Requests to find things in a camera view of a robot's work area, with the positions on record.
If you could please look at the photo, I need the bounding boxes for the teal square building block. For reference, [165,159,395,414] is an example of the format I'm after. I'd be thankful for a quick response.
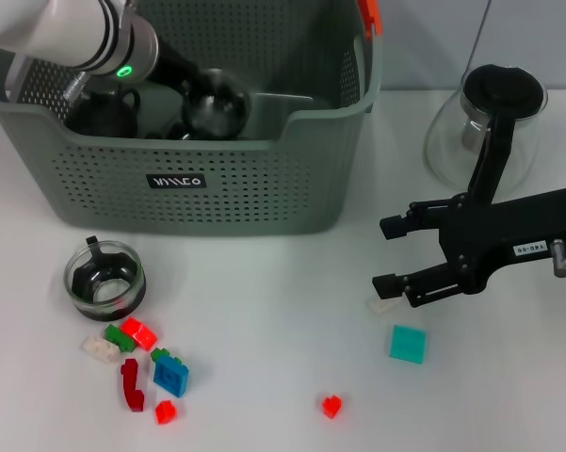
[388,324,428,364]

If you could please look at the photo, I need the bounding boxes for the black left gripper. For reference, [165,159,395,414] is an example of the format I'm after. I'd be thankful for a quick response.
[145,40,208,95]

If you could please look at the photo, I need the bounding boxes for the grey-green perforated storage basket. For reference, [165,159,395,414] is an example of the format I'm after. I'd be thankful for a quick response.
[0,0,386,236]

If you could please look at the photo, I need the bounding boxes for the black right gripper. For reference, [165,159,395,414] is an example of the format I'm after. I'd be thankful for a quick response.
[371,186,566,310]

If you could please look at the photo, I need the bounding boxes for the blue square building block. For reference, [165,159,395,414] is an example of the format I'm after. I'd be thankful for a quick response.
[153,356,190,399]

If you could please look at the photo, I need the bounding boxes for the glass pitcher with black handle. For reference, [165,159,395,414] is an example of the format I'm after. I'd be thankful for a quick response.
[423,64,550,202]

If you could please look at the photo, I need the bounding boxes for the white building block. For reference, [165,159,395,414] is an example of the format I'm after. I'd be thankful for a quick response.
[366,297,404,315]
[80,333,119,363]

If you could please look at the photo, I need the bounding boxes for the bright red-orange building block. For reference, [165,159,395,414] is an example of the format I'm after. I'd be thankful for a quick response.
[121,317,158,350]

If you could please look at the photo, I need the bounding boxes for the small red building block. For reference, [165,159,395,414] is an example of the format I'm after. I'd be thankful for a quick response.
[322,395,344,419]
[154,399,178,425]

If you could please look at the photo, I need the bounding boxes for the dark red curved block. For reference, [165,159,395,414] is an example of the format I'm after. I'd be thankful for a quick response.
[120,358,148,413]

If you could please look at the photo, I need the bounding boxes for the orange basket handle clip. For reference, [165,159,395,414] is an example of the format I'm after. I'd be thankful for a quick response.
[357,0,384,39]

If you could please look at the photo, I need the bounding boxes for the black clay teapot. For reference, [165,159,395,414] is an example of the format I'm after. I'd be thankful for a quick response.
[65,89,142,138]

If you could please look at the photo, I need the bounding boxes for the small green building block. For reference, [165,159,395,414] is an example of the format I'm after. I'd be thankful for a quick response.
[151,347,185,364]

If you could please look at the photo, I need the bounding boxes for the thin grey wall cable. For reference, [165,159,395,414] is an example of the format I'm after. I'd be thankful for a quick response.
[460,0,494,81]

